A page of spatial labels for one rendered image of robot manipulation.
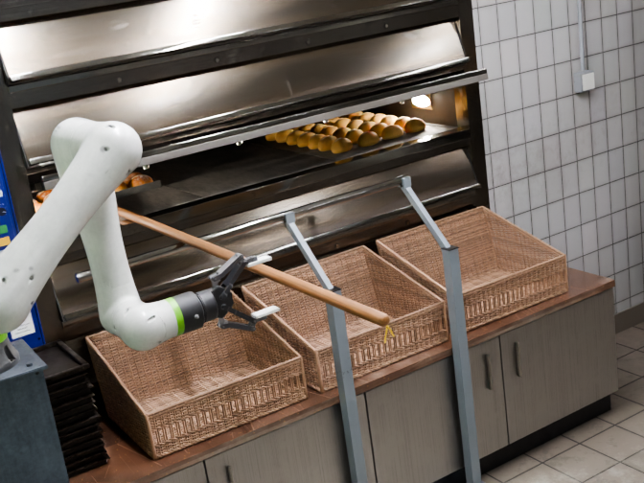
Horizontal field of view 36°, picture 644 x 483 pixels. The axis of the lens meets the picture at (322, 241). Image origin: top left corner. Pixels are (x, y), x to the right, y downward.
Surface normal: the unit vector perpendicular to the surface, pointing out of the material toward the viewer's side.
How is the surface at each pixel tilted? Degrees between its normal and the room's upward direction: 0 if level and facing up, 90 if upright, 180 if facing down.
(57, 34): 70
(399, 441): 90
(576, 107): 90
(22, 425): 90
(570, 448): 0
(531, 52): 90
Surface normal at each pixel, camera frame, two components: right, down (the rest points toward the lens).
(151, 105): 0.46, -0.16
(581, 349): 0.54, 0.18
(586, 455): -0.14, -0.95
